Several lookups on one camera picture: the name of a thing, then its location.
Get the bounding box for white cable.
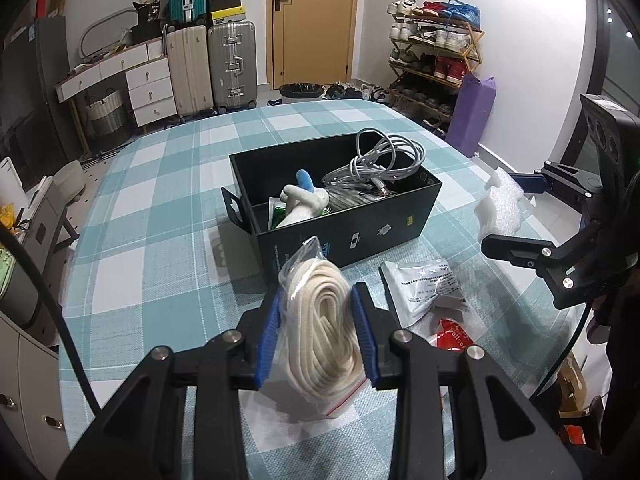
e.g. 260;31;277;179
321;127;427;196

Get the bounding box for woven basket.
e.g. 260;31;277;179
82;87;131;138

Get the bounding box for black case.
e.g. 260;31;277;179
131;25;163;45

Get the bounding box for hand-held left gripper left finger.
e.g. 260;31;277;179
55;290;282;480

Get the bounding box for yellow packet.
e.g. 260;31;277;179
0;202;21;236

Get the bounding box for black paper bag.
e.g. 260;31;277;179
132;2;163;28

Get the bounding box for wooden door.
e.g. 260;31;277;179
265;0;358;92

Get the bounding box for white plush toy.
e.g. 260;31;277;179
277;169;333;228

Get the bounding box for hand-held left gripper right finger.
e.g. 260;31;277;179
351;284;586;480

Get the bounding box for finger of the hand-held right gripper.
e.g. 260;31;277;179
481;234;591;311
510;161;603;201

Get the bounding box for black cardboard box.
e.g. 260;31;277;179
221;134;444;277

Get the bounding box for green white packet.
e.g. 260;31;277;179
267;196;333;232

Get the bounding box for beige suitcase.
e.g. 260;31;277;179
165;24;216;117

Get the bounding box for round stool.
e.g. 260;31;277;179
52;160;87;201

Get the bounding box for scattered slippers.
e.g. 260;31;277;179
322;80;391;103

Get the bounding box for white foam wrap piece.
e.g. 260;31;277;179
474;167;536;243

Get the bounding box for purple bag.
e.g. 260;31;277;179
445;72;498;158

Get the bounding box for black cable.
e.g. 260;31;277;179
530;305;593;401
0;227;103;413

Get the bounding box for white drawer desk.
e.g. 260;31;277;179
55;39;178;161

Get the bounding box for striped floor mat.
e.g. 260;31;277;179
80;147;126;163

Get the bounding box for grey side cabinet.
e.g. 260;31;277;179
22;175;81;256

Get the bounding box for grey refrigerator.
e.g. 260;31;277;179
0;15;83;161

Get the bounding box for bin with black liner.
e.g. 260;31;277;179
279;82;323;106

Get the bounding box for white cabinet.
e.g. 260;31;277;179
0;310;68;461

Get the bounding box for shoe rack with shoes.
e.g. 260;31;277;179
389;0;483;126

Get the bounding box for teal checked tablecloth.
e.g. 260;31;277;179
57;99;601;480

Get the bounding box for red white plastic bag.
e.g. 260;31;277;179
430;317;483;356

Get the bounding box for bagged white rope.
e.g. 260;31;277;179
277;236;373;417

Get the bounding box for white printed pouch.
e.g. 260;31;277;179
378;258;471;331

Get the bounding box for silver suitcase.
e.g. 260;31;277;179
206;20;259;113

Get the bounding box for open cardboard box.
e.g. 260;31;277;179
555;355;606;421

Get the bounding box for oval mirror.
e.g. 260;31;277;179
80;7;136;58

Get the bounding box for dark glass sliding door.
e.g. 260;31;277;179
582;0;640;111

